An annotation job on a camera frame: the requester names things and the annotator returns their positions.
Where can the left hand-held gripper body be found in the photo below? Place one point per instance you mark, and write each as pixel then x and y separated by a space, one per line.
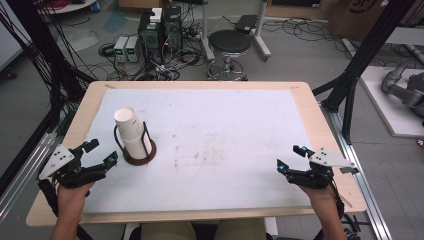
pixel 71 175

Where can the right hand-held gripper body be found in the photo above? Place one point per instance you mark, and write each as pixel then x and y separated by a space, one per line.
pixel 313 176

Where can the person's right hand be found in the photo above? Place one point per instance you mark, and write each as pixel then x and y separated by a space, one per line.
pixel 318 195

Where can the person's left hand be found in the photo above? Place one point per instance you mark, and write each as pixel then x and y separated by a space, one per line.
pixel 74 196

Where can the stack of white paper cups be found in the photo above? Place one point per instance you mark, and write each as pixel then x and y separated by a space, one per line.
pixel 131 131

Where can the wooden table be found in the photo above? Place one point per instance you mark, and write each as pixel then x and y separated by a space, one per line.
pixel 316 113

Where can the white table mat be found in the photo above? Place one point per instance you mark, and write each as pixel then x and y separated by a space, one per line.
pixel 213 143

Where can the person's right leg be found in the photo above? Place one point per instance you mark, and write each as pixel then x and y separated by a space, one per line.
pixel 241 230

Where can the person's leg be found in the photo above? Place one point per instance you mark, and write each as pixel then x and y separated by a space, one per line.
pixel 166 231
pixel 241 230

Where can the person's left leg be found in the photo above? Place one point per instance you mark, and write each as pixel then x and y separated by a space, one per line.
pixel 166 231

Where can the white platform board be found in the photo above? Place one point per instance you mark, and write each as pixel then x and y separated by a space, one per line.
pixel 383 106

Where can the grey power supply unit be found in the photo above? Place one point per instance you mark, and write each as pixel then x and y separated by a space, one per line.
pixel 132 49
pixel 120 49

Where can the black computer tower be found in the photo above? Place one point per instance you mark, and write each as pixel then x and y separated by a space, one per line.
pixel 172 28
pixel 150 36

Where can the black round stool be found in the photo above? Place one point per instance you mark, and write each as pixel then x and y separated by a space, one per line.
pixel 230 41

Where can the black box on stand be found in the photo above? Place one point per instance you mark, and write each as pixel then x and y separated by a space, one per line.
pixel 246 24

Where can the white round table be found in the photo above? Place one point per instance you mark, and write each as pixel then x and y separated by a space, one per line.
pixel 66 6

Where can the cardboard box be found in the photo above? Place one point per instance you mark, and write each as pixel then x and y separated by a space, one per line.
pixel 360 16

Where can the aluminium rail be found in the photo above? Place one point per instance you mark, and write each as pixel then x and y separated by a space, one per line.
pixel 363 186
pixel 26 170

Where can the black metal frame post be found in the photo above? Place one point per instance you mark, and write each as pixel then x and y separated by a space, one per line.
pixel 363 56
pixel 43 50

